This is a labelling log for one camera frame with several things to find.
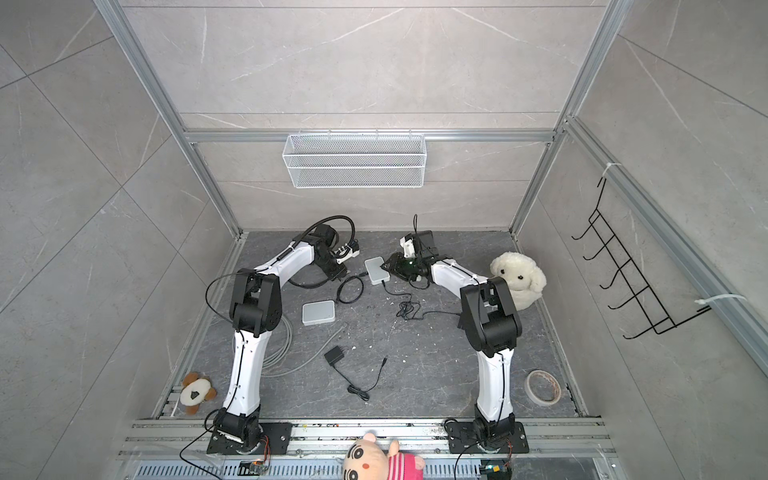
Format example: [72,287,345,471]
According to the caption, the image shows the white network switch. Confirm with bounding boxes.
[301,300,336,326]
[364,256,391,286]

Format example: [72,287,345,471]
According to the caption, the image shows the large black cable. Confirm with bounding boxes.
[287,269,370,305]

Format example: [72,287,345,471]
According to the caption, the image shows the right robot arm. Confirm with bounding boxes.
[382,252,522,451]

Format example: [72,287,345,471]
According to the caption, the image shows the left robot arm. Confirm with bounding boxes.
[212,214,359,453]

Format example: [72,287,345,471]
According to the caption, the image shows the black power adapter near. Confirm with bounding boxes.
[323,346,388,402]

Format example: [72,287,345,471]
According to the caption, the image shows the large white plush dog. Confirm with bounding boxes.
[490,252,547,311]

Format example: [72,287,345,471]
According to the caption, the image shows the roll of tape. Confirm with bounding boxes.
[524,369,562,407]

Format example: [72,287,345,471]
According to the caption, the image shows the brown white plush toy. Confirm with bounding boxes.
[179,372,217,415]

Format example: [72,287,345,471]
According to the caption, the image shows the pink striped cartoon doll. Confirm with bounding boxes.
[342,433,426,480]

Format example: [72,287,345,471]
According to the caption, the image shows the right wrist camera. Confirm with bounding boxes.
[400,233,422,259]

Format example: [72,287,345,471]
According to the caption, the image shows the grey cable bundle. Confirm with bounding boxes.
[260,314,348,379]

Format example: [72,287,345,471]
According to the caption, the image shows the white wire mesh basket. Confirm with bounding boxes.
[282,133,428,189]

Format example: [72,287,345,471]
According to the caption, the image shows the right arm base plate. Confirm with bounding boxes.
[443,416,530,455]

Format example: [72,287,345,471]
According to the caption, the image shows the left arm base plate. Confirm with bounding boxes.
[206,422,293,456]

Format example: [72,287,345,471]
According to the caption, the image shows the black wire hook rack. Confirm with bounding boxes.
[571,178,712,340]

